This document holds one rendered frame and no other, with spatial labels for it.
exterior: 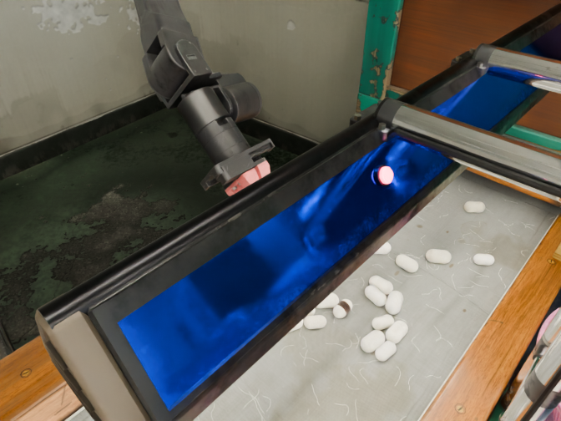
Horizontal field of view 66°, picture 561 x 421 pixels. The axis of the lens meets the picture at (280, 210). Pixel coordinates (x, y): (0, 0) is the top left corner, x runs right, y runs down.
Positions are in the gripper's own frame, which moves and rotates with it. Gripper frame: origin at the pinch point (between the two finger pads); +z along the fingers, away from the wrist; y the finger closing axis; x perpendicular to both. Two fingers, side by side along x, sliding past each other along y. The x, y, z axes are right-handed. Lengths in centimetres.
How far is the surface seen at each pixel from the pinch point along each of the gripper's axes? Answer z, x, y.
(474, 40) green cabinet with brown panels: -6.3, -13.4, 47.3
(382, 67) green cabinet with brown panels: -13.5, 3.9, 45.7
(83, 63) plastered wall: -124, 161, 58
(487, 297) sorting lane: 27.7, -8.1, 18.7
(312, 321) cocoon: 15.2, 0.4, -3.5
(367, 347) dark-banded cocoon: 21.2, -4.5, -1.6
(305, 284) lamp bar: 4.9, -30.7, -20.5
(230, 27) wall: -95, 114, 116
